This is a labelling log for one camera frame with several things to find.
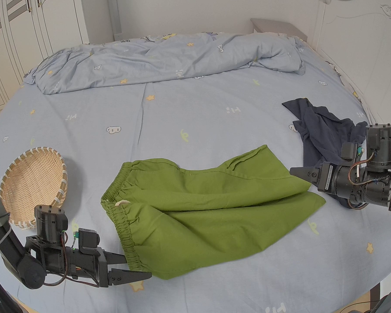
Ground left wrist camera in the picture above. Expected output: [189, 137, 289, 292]
[72, 228, 100, 253]

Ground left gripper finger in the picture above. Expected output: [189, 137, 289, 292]
[104, 252, 129, 267]
[108, 268, 152, 287]

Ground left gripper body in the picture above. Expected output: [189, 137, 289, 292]
[64, 246, 110, 288]

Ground dark blue garment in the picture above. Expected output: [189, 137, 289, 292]
[282, 98, 369, 209]

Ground bed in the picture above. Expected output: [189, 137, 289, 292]
[0, 0, 391, 313]

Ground pale blue quilt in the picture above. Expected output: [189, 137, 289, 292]
[22, 31, 306, 95]

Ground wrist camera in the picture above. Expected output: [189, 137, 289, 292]
[341, 142, 360, 166]
[72, 228, 100, 253]

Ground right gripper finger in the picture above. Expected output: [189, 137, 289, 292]
[290, 166, 320, 186]

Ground black cable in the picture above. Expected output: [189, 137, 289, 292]
[43, 271, 100, 287]

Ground grey bedside table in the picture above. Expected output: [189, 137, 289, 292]
[250, 18, 308, 42]

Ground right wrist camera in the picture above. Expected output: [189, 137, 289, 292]
[341, 142, 360, 166]

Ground green shorts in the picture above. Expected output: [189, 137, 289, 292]
[100, 145, 327, 280]

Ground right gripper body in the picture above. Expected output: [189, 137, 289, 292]
[317, 162, 360, 197]

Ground round woven basket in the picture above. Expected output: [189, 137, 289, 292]
[0, 146, 68, 231]

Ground white wardrobe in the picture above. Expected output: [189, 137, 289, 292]
[0, 0, 121, 110]

